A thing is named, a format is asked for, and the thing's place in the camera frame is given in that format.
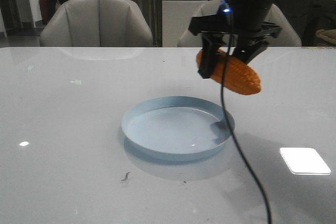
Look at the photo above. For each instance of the dark grey counter cabinet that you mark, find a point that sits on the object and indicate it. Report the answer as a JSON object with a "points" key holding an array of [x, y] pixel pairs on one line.
{"points": [[308, 16]]}

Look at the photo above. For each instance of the light blue round plate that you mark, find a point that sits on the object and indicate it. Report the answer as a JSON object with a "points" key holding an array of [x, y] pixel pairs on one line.
{"points": [[177, 128]]}

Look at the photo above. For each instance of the red fire extinguisher box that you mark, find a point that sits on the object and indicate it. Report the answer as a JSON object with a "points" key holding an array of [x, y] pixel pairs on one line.
{"points": [[44, 11]]}

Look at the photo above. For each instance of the beige chair right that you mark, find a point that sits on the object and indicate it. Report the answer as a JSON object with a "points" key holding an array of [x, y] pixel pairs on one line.
{"points": [[286, 38]]}

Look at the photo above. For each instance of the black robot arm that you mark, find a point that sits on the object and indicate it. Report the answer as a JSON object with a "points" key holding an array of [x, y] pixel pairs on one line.
{"points": [[242, 18]]}

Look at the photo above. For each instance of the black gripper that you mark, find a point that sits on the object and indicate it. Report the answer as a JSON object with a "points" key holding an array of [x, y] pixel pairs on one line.
{"points": [[248, 19]]}

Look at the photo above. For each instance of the beige chair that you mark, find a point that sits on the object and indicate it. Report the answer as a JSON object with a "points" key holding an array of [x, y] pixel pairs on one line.
{"points": [[286, 38], [97, 23]]}

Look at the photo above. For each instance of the orange corn cob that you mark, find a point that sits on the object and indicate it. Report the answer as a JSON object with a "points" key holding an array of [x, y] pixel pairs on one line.
{"points": [[239, 77]]}

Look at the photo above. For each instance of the beige chair left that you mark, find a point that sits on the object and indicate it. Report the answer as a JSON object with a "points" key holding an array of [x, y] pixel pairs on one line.
{"points": [[97, 23]]}

